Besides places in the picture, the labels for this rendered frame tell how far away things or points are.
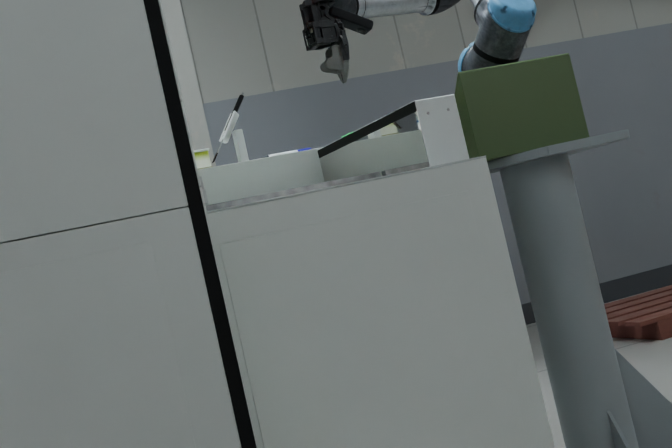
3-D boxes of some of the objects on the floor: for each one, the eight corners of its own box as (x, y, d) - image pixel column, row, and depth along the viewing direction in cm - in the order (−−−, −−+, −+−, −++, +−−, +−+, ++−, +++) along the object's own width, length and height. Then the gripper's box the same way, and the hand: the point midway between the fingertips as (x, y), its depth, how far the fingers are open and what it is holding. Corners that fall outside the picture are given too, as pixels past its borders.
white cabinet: (284, 705, 143) (178, 219, 147) (169, 559, 232) (104, 257, 236) (592, 568, 168) (494, 155, 172) (382, 483, 257) (320, 211, 261)
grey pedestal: (681, 440, 232) (608, 141, 237) (812, 472, 190) (720, 107, 194) (512, 498, 218) (437, 177, 222) (614, 546, 176) (519, 150, 180)
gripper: (295, 8, 217) (314, 90, 216) (307, -5, 208) (327, 81, 207) (326, 4, 220) (345, 86, 219) (340, -8, 212) (359, 76, 211)
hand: (346, 77), depth 214 cm, fingers closed
